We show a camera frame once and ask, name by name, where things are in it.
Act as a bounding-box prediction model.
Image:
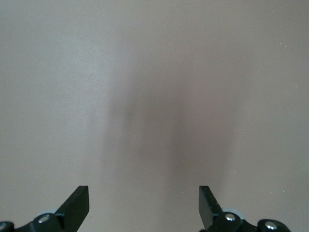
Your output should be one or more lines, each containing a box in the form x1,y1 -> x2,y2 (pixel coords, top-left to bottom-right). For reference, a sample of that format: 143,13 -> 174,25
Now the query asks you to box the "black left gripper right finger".
198,185 -> 260,232

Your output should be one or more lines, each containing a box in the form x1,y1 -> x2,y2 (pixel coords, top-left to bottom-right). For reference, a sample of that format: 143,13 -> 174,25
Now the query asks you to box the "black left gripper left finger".
14,185 -> 90,232

